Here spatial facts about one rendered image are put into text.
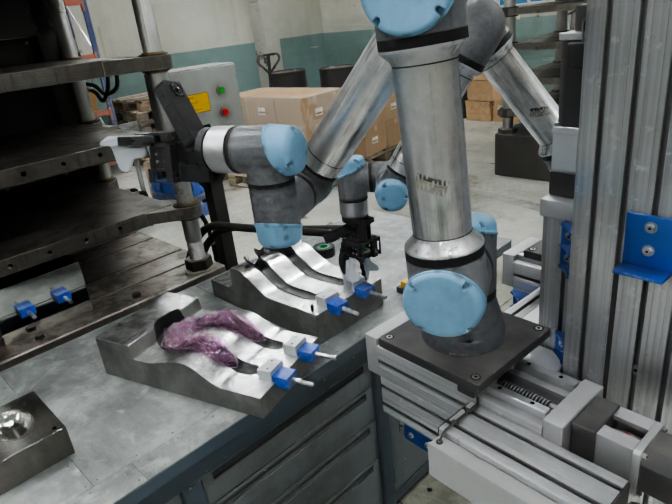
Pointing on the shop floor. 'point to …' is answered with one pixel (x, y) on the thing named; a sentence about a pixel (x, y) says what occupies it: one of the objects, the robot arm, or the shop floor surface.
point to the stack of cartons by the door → (483, 100)
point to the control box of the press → (223, 92)
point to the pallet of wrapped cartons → (285, 110)
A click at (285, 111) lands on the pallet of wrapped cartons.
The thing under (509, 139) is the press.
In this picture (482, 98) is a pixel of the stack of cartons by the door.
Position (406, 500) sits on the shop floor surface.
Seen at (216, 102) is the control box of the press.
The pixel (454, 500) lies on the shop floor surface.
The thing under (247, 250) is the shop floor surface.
